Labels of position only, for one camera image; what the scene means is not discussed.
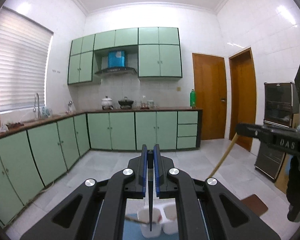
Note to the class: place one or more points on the range hood blue wrapped chimney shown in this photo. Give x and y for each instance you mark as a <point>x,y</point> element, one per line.
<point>115,70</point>

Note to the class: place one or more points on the brown wooden door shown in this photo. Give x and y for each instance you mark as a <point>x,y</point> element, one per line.
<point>242,100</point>
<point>210,97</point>

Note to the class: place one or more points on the plain wooden chopstick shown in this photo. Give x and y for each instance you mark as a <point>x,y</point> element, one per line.
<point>135,220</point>
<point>222,156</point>

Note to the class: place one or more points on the white cooking pot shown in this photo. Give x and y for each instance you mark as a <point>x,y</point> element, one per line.
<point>107,102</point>

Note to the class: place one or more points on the white window blind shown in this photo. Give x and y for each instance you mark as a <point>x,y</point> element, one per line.
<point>17,62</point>

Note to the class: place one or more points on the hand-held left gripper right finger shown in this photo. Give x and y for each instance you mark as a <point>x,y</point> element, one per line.
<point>157,180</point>

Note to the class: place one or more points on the black glass-door cabinet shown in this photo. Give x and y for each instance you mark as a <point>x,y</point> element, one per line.
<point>277,105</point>

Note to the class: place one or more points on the white plastic container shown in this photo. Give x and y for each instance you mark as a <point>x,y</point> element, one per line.
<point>145,225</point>
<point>170,220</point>

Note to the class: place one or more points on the brown stool seat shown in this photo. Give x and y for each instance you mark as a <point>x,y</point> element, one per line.
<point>255,203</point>

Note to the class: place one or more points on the black wok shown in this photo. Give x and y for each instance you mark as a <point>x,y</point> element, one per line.
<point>125,102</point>

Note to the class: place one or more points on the green thermos bottle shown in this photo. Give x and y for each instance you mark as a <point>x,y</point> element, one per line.
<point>193,99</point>

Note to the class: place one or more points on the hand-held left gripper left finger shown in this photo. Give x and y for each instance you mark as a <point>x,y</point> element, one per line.
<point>145,180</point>

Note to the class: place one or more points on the green kitchen wall cabinets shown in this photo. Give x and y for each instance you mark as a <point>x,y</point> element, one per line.
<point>150,60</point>

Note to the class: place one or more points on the black chopstick silver band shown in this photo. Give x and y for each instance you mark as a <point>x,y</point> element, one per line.
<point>150,205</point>

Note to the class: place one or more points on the brown cardboard box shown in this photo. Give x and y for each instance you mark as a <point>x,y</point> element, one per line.
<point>282,177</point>

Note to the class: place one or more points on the chrome kitchen faucet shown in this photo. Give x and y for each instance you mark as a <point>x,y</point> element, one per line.
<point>37,105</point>

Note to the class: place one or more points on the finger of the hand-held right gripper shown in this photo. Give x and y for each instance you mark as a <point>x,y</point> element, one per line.
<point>252,131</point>

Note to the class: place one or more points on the green kitchen base cabinets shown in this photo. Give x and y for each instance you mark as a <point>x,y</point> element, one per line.
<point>100,130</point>

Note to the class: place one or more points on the small chrome tap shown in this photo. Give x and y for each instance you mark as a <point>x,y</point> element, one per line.
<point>70,105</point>

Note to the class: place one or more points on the wall switches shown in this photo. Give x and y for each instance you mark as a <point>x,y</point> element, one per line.
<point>56,71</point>

